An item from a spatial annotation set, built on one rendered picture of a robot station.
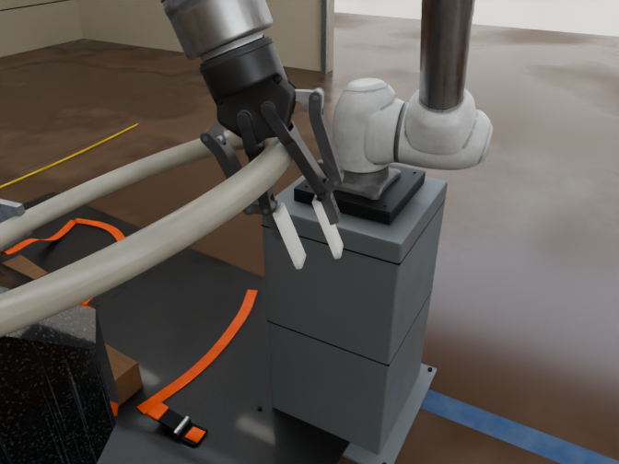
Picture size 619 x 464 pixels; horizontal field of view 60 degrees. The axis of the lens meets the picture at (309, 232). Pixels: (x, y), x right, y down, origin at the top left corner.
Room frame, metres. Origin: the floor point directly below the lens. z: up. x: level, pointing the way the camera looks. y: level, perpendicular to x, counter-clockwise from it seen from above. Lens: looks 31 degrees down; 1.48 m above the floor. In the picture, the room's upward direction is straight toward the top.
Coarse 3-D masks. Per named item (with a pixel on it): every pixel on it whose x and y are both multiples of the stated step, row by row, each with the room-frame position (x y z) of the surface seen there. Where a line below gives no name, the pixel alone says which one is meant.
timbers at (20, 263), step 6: (0, 258) 2.16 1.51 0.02; (18, 258) 2.00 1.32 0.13; (24, 258) 2.00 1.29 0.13; (6, 264) 1.95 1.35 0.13; (12, 264) 1.95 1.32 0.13; (18, 264) 1.95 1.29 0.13; (24, 264) 1.95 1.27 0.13; (30, 264) 1.95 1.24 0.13; (18, 270) 1.91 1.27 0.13; (24, 270) 1.91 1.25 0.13; (30, 270) 1.91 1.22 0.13; (36, 270) 1.91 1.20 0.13; (42, 270) 1.91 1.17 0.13; (30, 276) 1.86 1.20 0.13; (36, 276) 1.86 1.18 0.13
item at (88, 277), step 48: (192, 144) 0.74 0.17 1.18; (240, 144) 0.68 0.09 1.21; (96, 192) 0.72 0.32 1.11; (240, 192) 0.41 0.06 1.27; (0, 240) 0.62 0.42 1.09; (144, 240) 0.34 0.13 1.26; (192, 240) 0.36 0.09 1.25; (48, 288) 0.31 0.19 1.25; (96, 288) 0.31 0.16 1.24; (0, 336) 0.30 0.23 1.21
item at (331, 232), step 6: (312, 204) 0.48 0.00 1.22; (318, 204) 0.48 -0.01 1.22; (318, 210) 0.48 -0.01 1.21; (318, 216) 0.48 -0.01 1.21; (324, 216) 0.48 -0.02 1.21; (324, 222) 0.48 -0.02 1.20; (324, 228) 0.48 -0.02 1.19; (330, 228) 0.48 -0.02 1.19; (336, 228) 0.50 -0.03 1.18; (324, 234) 0.48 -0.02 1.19; (330, 234) 0.48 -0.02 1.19; (336, 234) 0.49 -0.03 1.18; (330, 240) 0.48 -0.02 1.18; (336, 240) 0.48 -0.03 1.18; (330, 246) 0.47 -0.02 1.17; (336, 246) 0.47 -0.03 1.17; (342, 246) 0.49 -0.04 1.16; (336, 252) 0.47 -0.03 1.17; (336, 258) 0.47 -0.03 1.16
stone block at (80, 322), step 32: (0, 288) 0.93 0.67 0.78; (64, 320) 0.98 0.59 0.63; (96, 320) 1.06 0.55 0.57; (0, 352) 0.82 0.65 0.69; (32, 352) 0.87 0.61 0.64; (64, 352) 0.92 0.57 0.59; (96, 352) 0.98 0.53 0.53; (0, 384) 0.80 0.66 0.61; (32, 384) 0.85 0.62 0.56; (64, 384) 0.90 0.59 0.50; (96, 384) 0.96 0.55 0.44; (0, 416) 0.78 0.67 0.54; (32, 416) 0.83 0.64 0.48; (64, 416) 0.88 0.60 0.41; (96, 416) 0.94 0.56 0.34; (0, 448) 0.76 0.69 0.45; (32, 448) 0.81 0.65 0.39; (64, 448) 0.86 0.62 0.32; (96, 448) 0.92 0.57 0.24
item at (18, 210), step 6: (0, 204) 0.67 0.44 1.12; (6, 204) 0.67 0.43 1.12; (12, 204) 0.67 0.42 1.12; (18, 204) 0.66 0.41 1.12; (0, 210) 0.67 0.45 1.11; (6, 210) 0.67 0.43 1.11; (12, 210) 0.66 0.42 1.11; (18, 210) 0.66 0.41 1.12; (24, 210) 0.67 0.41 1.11; (0, 216) 0.67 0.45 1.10; (6, 216) 0.67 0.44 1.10; (12, 216) 0.66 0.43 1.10; (0, 222) 0.68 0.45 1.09; (30, 234) 0.67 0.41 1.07; (18, 240) 0.65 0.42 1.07; (6, 246) 0.63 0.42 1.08
